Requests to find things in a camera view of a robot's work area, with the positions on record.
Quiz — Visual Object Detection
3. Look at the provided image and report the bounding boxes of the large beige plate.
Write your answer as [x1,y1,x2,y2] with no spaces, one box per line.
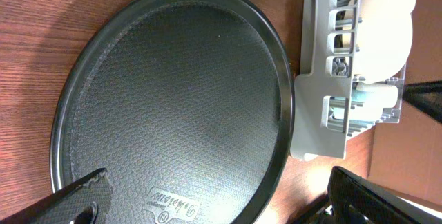
[352,0,413,84]

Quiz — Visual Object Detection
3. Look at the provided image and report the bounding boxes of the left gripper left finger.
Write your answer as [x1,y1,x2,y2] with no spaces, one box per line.
[1,168,113,224]

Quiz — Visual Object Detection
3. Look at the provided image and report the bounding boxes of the grey dishwasher rack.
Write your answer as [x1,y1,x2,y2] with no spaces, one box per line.
[290,0,407,160]

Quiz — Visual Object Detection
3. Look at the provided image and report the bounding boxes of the blue cup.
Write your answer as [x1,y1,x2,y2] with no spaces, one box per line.
[347,99,383,122]

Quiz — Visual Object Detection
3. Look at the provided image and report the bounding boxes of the white cup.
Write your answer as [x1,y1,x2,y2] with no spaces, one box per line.
[352,82,398,108]

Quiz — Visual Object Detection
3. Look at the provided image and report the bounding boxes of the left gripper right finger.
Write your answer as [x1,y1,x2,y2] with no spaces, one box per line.
[327,166,441,224]

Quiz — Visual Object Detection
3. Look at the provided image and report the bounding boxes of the round black serving tray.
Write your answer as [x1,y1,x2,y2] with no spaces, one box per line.
[50,0,294,223]

